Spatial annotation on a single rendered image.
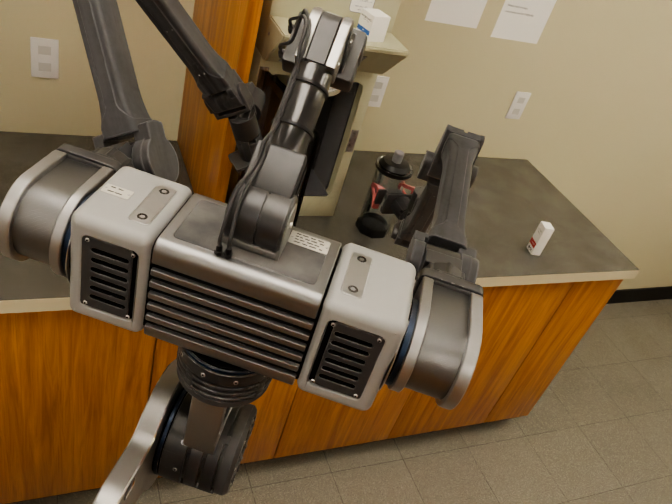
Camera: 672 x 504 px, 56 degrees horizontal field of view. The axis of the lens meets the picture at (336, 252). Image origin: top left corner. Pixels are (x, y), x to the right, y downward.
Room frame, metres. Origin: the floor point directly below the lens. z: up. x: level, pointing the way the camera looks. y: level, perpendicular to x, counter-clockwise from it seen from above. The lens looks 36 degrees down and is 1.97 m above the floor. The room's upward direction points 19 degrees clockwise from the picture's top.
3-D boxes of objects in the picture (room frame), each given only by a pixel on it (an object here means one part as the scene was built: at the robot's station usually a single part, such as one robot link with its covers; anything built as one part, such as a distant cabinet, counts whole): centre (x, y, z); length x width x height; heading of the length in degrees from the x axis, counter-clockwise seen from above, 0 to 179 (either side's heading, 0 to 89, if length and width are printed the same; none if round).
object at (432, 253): (0.78, -0.15, 1.43); 0.10 x 0.05 x 0.09; 179
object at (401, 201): (1.51, -0.14, 1.10); 0.10 x 0.07 x 0.07; 122
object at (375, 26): (1.51, 0.09, 1.54); 0.05 x 0.05 x 0.06; 45
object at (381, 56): (1.47, 0.15, 1.46); 0.32 x 0.11 x 0.10; 122
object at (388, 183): (1.60, -0.08, 1.06); 0.11 x 0.11 x 0.21
